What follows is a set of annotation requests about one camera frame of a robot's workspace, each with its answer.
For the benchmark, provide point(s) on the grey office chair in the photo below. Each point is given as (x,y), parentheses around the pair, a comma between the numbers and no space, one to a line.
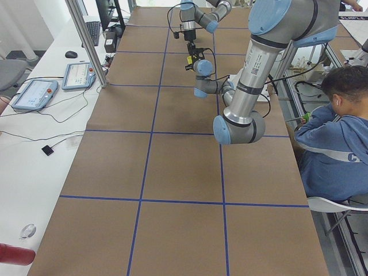
(14,68)

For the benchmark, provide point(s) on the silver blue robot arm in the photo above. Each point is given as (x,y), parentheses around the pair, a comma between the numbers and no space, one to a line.
(191,15)
(273,26)

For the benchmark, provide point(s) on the blue teach pendant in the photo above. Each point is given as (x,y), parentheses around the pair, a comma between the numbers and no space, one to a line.
(78,76)
(36,95)

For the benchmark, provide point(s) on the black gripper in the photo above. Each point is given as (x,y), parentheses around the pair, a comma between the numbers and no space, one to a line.
(194,54)
(190,35)

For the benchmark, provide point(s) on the clear plastic wrapper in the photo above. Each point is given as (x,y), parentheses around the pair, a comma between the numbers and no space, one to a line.
(28,231)

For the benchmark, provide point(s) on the near blue teach pendant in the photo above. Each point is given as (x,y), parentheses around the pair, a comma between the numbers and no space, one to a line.
(36,95)

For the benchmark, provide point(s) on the small black square pad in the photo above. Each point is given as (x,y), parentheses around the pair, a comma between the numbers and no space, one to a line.
(47,150)

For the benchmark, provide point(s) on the black computer mouse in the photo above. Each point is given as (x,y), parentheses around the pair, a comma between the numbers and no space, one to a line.
(71,55)

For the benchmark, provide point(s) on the aluminium frame post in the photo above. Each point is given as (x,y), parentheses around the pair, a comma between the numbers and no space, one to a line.
(86,40)

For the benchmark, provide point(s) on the small black box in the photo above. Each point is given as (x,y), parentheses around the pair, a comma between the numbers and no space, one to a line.
(110,41)

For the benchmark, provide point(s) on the red cylinder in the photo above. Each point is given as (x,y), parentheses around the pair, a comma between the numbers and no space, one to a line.
(16,255)

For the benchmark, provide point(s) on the white chair seat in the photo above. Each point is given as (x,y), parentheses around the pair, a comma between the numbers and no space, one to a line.
(319,204)

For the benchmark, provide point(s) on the black keyboard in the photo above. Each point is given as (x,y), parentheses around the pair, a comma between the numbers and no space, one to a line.
(93,28)

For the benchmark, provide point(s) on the black computer monitor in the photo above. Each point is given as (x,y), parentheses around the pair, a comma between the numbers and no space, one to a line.
(106,9)

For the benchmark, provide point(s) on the far blue teach pendant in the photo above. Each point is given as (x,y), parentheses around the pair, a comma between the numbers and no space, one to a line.
(78,76)

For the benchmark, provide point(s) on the person in blue shirt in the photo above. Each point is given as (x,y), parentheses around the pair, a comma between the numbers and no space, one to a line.
(331,148)

